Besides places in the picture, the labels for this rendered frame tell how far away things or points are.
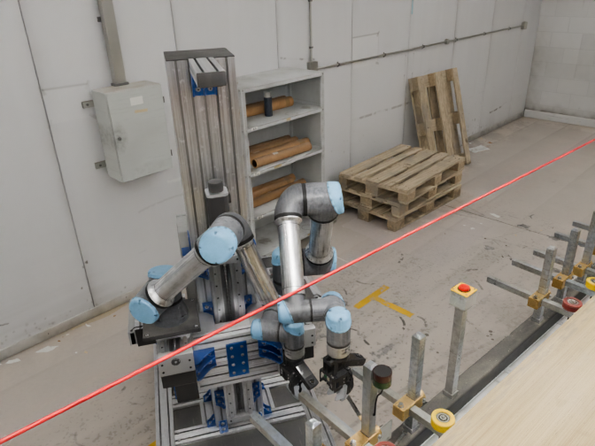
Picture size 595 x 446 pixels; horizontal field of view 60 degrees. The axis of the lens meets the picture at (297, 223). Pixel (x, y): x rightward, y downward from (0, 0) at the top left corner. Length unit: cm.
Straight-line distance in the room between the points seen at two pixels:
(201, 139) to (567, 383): 164
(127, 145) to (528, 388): 274
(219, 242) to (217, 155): 48
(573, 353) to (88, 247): 309
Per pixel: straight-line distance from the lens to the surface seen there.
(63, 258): 393
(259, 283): 192
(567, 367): 229
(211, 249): 170
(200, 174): 207
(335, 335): 160
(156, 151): 375
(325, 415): 197
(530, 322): 283
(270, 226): 487
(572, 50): 922
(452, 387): 227
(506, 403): 206
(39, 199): 374
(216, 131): 202
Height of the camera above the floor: 229
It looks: 26 degrees down
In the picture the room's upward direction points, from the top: 2 degrees counter-clockwise
